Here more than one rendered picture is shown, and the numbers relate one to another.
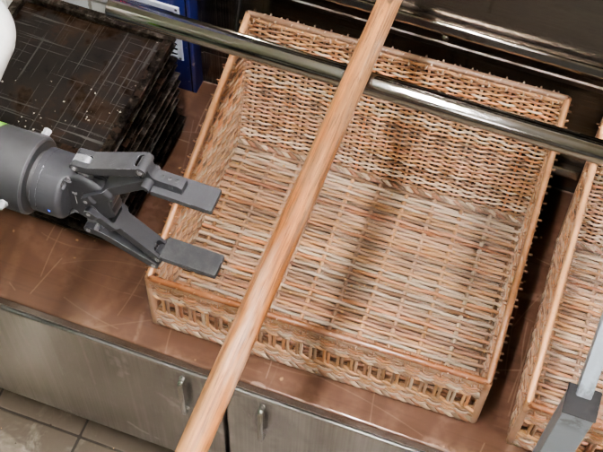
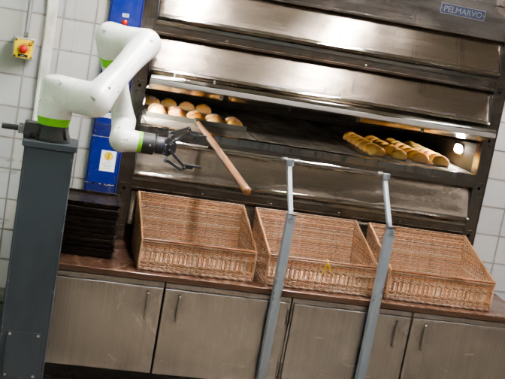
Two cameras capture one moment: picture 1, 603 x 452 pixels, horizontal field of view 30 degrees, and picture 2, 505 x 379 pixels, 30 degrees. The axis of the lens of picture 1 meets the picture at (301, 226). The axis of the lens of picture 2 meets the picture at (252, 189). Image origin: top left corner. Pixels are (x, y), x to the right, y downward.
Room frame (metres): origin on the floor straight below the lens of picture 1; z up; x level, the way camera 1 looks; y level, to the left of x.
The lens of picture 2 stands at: (-3.04, 1.83, 1.78)
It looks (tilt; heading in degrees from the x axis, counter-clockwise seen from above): 10 degrees down; 331
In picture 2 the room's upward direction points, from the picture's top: 10 degrees clockwise
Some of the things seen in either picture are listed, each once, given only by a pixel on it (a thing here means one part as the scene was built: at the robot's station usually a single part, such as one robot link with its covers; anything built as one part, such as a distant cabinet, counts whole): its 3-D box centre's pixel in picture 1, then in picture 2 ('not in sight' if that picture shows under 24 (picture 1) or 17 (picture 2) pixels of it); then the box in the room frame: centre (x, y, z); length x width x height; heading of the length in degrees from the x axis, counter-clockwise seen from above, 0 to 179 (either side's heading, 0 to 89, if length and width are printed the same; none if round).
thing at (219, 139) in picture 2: not in sight; (312, 153); (1.09, -0.73, 1.16); 1.80 x 0.06 x 0.04; 73
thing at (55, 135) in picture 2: not in sight; (37, 129); (0.49, 0.87, 1.23); 0.26 x 0.15 x 0.06; 73
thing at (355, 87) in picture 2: not in sight; (326, 81); (1.07, -0.73, 1.54); 1.79 x 0.11 x 0.19; 73
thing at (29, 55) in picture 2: not in sight; (24, 48); (1.48, 0.72, 1.46); 0.10 x 0.07 x 0.10; 73
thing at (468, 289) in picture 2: not in sight; (427, 265); (0.63, -1.25, 0.72); 0.56 x 0.49 x 0.28; 72
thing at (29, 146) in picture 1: (22, 168); (148, 143); (0.72, 0.32, 1.18); 0.12 x 0.06 x 0.09; 162
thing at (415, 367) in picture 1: (358, 211); (193, 234); (0.99, -0.09, 0.72); 0.56 x 0.49 x 0.28; 74
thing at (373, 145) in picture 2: not in sight; (394, 147); (1.32, -1.41, 1.21); 0.61 x 0.48 x 0.06; 163
